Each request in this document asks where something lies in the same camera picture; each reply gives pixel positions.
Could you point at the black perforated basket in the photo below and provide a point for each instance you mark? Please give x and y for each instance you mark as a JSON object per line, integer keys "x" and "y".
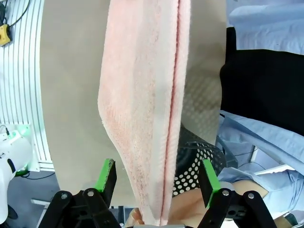
{"x": 187, "y": 175}

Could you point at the white slotted mounting plate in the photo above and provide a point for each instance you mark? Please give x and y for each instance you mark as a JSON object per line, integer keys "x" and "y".
{"x": 21, "y": 71}

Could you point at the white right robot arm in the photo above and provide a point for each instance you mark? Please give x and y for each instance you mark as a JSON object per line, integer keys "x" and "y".
{"x": 12, "y": 152}

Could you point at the person in light blue shirt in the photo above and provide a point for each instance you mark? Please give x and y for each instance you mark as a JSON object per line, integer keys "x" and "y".
{"x": 261, "y": 83}

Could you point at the pink towel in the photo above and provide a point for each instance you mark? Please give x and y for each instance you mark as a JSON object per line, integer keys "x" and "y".
{"x": 137, "y": 95}

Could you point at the right gripper black-green left finger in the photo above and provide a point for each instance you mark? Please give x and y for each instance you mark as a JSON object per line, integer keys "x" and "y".
{"x": 104, "y": 178}

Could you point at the person's left hand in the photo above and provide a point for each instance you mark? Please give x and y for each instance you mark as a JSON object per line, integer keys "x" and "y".
{"x": 185, "y": 209}

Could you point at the yellow control box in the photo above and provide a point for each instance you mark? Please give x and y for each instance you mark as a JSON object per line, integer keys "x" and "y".
{"x": 4, "y": 34}

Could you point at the person's left forearm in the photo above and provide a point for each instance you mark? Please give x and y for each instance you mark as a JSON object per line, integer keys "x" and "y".
{"x": 249, "y": 187}

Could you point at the right gripper black-green right finger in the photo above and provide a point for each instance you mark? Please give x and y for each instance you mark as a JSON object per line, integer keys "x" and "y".
{"x": 211, "y": 180}

